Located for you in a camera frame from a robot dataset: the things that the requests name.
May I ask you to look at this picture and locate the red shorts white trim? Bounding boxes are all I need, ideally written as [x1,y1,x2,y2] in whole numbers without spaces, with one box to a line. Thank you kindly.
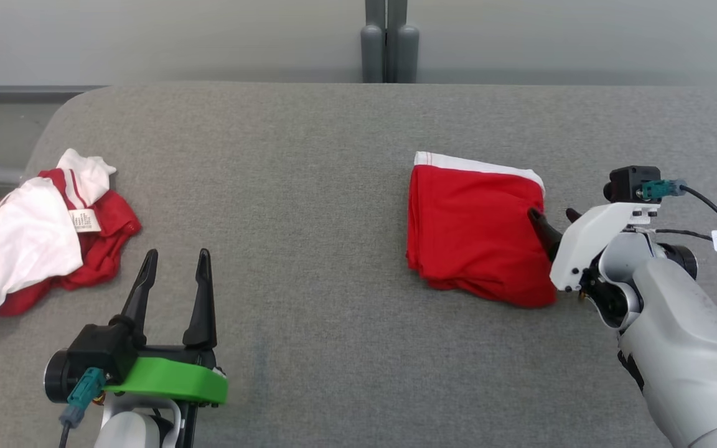
[406,151,557,309]

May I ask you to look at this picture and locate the teal plug black cable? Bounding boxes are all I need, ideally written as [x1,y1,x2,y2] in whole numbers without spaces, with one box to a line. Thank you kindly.
[59,367,107,448]
[643,179,717,259]

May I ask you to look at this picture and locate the left teal plug black cable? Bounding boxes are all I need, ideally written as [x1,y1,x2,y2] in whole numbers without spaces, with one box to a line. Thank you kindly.
[59,367,107,448]

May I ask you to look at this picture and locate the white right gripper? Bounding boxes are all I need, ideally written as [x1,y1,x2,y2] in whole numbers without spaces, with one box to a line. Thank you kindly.
[528,202,661,293]

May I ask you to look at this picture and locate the grey wall baseboard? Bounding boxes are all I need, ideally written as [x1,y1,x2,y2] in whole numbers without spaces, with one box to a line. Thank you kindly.
[0,85,104,104]

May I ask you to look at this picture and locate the grey metal post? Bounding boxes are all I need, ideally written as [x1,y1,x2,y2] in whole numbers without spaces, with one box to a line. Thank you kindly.
[387,0,420,83]
[361,0,387,83]

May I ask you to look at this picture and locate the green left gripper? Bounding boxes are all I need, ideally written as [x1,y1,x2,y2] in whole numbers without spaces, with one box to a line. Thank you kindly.
[105,248,228,405]

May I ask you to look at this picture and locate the red white basketball jersey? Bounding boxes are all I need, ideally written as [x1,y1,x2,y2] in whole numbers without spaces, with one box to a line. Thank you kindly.
[0,148,142,340]

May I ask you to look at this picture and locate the right teal plug black cable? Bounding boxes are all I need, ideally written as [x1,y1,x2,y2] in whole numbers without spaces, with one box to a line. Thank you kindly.
[643,179,717,259]

